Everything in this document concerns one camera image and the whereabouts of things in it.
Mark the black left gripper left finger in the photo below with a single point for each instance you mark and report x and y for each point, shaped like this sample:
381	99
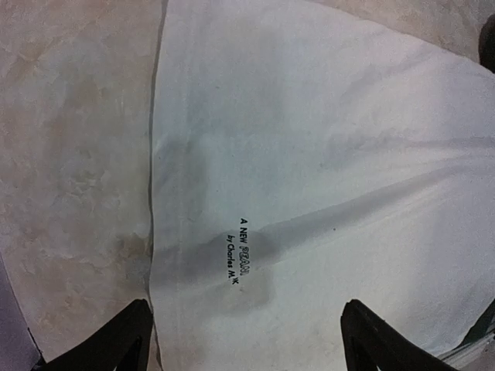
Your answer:
123	343

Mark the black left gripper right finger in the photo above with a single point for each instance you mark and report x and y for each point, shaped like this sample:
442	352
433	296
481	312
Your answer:
372	344

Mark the white and green t-shirt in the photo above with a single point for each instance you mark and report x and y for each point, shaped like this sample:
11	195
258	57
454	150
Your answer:
302	158

